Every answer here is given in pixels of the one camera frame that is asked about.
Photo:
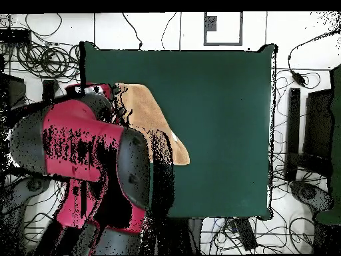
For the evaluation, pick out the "tan terry towel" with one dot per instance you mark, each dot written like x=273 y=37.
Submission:
x=149 y=112

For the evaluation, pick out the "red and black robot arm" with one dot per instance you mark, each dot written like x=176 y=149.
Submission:
x=74 y=120

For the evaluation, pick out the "black stand foot bar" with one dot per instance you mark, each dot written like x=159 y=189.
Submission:
x=48 y=88
x=292 y=133

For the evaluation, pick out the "black equipment box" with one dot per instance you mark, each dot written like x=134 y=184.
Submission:
x=13 y=90
x=318 y=125

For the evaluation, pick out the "grey stand base with caster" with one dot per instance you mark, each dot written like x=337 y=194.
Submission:
x=306 y=192
x=34 y=184

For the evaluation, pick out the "dark green table cloth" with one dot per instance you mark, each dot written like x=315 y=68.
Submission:
x=226 y=106

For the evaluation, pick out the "dark grey square plate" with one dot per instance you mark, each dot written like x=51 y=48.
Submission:
x=211 y=24

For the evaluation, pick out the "black power adapter brick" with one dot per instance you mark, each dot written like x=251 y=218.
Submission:
x=297 y=78

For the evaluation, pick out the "black rectangular floor box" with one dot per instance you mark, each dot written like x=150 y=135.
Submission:
x=246 y=234

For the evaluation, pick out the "grey square floor frame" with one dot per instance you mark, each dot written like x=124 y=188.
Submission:
x=223 y=43

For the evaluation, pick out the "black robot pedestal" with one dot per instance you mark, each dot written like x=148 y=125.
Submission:
x=183 y=237

